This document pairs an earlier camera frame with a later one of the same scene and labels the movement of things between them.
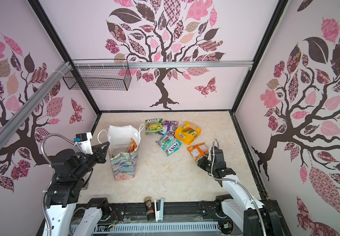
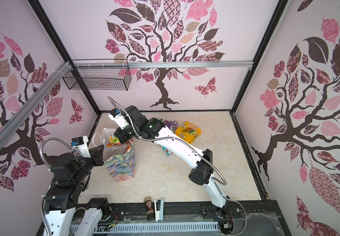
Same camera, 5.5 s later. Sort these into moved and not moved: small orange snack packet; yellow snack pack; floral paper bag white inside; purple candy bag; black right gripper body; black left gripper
Moved: black right gripper body; small orange snack packet
Not moved: purple candy bag; yellow snack pack; floral paper bag white inside; black left gripper
